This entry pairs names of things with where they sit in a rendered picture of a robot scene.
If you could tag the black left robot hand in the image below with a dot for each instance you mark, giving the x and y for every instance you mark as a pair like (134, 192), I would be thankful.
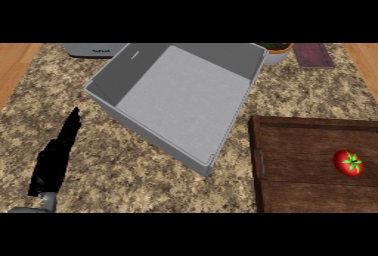
(54, 156)

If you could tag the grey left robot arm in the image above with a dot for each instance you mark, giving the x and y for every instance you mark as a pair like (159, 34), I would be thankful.
(43, 204)

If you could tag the grey open box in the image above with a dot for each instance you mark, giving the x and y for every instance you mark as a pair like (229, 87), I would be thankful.
(183, 103)

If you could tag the dark wooden tray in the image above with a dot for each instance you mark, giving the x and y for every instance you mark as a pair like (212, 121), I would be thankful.
(314, 166)

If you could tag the red tomato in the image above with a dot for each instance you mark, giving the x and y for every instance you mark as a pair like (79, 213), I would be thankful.
(348, 162)

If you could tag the grey appliance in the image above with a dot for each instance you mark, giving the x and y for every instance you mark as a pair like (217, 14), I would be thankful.
(96, 50)

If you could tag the potted plant in white pot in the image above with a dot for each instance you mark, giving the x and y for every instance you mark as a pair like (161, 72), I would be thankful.
(276, 51)

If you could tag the maroon book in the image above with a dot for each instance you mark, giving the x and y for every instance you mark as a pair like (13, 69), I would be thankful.
(313, 55)

